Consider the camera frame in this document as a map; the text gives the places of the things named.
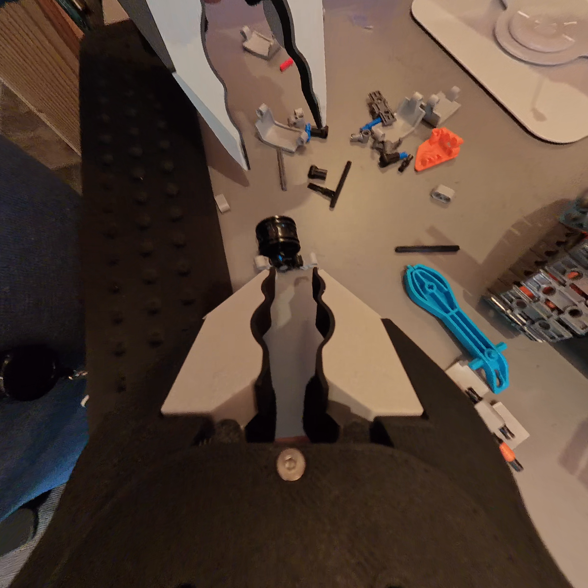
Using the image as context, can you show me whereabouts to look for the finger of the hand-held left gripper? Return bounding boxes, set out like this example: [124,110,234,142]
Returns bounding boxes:
[145,0,251,171]
[264,0,328,135]

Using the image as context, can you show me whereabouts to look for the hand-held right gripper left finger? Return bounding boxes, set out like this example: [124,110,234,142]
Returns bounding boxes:
[161,268,277,443]

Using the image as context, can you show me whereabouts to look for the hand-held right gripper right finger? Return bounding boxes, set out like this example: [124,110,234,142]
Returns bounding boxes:
[303,268,423,443]

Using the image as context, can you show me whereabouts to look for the black wheel hub assembly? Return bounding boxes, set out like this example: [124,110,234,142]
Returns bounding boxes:
[254,215,306,273]

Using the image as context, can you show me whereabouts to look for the dark grey flat connector plate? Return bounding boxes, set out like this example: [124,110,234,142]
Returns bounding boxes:
[367,90,397,126]

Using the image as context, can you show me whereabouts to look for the small grey curved panel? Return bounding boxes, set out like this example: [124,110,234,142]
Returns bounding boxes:
[255,103,309,154]

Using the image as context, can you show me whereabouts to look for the blue brick separator tool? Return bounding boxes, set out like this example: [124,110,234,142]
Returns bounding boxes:
[403,264,510,395]

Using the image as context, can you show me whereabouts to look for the large grey curved panel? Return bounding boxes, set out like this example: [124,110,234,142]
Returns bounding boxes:
[394,92,432,141]
[422,85,462,128]

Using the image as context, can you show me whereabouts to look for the wooden slatted cabinet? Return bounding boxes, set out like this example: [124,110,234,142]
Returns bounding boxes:
[0,0,103,155]

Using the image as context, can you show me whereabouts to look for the dark grey claw joint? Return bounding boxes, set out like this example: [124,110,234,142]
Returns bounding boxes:
[371,135,401,159]

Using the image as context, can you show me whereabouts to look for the grey panels with orange pins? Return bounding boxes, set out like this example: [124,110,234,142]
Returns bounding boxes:
[445,360,530,474]

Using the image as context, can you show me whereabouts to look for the short black axle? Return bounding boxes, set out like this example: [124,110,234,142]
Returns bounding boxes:
[329,160,352,210]

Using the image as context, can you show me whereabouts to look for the orange wedge panel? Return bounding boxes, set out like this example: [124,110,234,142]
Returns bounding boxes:
[414,127,464,173]

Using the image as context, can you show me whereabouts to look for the tracked toy vehicle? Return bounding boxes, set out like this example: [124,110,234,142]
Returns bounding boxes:
[481,193,588,344]

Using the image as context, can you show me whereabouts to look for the clear round disc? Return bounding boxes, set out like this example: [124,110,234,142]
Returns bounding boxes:
[494,0,588,66]

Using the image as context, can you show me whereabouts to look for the small grey bracket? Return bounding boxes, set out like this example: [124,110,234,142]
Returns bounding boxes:
[241,25,282,61]

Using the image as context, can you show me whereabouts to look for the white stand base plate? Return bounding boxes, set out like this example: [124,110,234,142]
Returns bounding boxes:
[410,0,588,144]

